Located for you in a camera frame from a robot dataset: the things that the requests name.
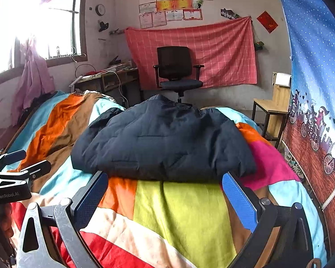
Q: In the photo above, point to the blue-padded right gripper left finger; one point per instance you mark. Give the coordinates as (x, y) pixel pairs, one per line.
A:
(86, 200)

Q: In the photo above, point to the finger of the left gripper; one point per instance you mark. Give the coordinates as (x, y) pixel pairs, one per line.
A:
(10, 158)
(35, 171)

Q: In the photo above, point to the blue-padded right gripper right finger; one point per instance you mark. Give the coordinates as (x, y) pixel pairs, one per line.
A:
(244, 201)

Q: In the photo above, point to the dark navy puffer jacket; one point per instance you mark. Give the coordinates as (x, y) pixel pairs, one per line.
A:
(163, 140)

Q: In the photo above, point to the person's left hand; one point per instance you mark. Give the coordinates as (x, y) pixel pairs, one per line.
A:
(6, 221)

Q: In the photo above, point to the multicolour striped bed blanket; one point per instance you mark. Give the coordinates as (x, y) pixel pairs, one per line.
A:
(153, 224)

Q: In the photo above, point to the pink curtain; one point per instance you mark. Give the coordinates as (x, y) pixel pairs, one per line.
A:
(35, 81)

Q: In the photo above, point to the blue bicycle-print curtain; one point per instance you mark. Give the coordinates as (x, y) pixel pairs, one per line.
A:
(310, 132)

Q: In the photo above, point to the wooden chair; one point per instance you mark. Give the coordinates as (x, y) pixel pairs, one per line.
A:
(275, 109)

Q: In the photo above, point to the wooden desk with shelves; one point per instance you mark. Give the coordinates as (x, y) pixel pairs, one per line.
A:
(122, 85)

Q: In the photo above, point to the black office chair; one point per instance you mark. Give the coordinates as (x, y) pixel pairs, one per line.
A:
(175, 71)

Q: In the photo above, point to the window with brown frame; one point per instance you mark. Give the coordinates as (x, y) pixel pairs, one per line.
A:
(55, 27)

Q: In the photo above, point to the red checked wall cloth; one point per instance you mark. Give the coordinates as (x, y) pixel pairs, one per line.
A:
(225, 50)

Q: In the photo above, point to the round wall clock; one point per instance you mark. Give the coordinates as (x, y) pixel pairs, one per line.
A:
(100, 9)

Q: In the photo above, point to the red paper wall decoration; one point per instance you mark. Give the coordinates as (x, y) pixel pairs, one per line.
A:
(267, 21)

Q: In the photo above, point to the paper certificates on wall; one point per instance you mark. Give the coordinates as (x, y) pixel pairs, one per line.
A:
(157, 13)

